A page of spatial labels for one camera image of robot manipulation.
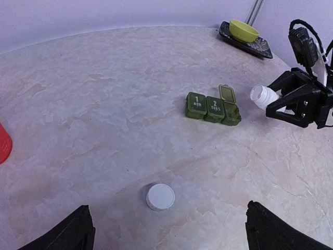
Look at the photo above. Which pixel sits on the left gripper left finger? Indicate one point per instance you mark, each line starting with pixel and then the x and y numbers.
pixel 76 231

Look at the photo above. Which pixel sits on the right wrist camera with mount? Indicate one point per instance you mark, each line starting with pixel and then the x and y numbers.
pixel 309 51

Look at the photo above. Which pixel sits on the lime green bowl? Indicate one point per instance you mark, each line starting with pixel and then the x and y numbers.
pixel 242 31

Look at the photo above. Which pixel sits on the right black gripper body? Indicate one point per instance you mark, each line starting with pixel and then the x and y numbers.
pixel 325 100

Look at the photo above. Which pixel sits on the small white pill bottle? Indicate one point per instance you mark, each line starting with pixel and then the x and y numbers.
pixel 262 96

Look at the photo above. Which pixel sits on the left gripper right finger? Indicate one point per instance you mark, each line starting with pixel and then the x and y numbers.
pixel 265 230

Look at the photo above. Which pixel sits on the black patterned square plate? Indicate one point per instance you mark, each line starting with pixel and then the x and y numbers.
pixel 258 48

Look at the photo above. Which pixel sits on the white bottle cap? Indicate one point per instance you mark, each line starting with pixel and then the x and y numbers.
pixel 160 197

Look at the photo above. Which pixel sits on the right aluminium frame post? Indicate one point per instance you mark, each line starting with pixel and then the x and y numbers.
pixel 254 12

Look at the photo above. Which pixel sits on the orange pill bottle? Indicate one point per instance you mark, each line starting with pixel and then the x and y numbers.
pixel 5 144

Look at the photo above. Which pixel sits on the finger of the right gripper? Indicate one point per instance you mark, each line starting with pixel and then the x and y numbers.
pixel 286 84
pixel 297 110

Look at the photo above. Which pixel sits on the green weekly pill organizer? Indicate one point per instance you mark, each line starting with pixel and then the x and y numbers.
pixel 221 110

